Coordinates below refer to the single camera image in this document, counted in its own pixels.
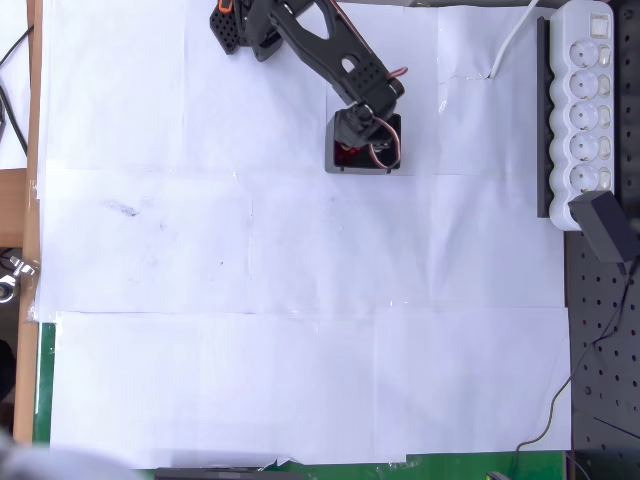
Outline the black box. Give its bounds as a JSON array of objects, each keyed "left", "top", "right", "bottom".
[{"left": 324, "top": 110, "right": 403, "bottom": 175}]

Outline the white paper table cover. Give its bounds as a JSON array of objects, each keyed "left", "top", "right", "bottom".
[{"left": 33, "top": 0, "right": 574, "bottom": 470}]

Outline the black power adapter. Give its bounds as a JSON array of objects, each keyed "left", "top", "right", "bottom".
[{"left": 568, "top": 189, "right": 634, "bottom": 264}]

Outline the black pegboard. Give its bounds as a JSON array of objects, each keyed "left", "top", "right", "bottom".
[{"left": 563, "top": 0, "right": 640, "bottom": 480}]

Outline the metal clamp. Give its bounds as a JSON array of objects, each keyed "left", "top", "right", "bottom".
[{"left": 0, "top": 254, "right": 40, "bottom": 302}]

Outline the flat black device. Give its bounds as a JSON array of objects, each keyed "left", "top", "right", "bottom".
[{"left": 153, "top": 466, "right": 306, "bottom": 480}]

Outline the blurred white object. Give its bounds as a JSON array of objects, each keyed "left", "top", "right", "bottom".
[{"left": 0, "top": 427, "right": 139, "bottom": 480}]

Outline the red servo cable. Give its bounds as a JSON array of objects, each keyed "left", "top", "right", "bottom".
[{"left": 368, "top": 117, "right": 404, "bottom": 170}]

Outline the white power strip cable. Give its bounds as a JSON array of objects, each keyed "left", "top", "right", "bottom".
[{"left": 488, "top": 0, "right": 541, "bottom": 80}]

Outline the thin black adapter cable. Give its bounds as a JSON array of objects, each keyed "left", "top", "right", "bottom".
[{"left": 510, "top": 260, "right": 639, "bottom": 480}]

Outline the thick black cable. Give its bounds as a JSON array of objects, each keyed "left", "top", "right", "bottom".
[{"left": 0, "top": 84, "right": 29, "bottom": 154}]

